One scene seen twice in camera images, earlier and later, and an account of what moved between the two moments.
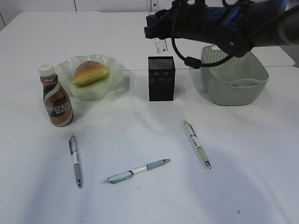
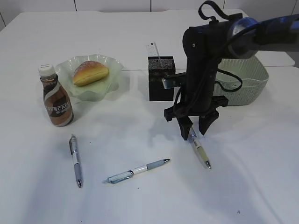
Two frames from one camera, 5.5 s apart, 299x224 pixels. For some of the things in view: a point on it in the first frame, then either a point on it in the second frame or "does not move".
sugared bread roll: x=89 y=72 does not move
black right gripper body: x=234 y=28 → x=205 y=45
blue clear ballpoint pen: x=125 y=175 does not move
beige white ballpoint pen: x=193 y=134 does not move
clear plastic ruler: x=161 y=44 → x=154 y=56
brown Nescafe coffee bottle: x=56 y=97 does not move
